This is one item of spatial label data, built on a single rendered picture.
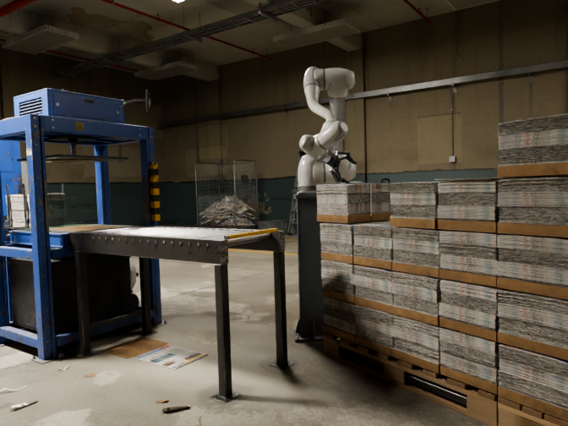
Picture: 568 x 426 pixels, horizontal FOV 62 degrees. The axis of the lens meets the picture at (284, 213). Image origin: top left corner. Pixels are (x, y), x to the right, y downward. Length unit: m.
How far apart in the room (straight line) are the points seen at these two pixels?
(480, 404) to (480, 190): 0.94
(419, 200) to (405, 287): 0.45
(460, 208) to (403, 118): 7.59
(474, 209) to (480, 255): 0.20
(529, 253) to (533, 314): 0.24
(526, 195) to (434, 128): 7.52
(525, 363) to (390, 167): 7.85
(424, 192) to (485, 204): 0.32
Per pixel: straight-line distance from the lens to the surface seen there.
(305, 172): 3.20
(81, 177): 12.24
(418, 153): 9.58
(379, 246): 2.57
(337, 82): 3.08
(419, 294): 2.42
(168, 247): 2.61
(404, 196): 2.43
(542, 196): 2.04
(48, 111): 3.52
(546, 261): 2.07
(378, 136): 9.92
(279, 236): 2.73
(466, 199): 2.22
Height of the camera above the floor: 1.05
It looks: 3 degrees down
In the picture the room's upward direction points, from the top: 2 degrees counter-clockwise
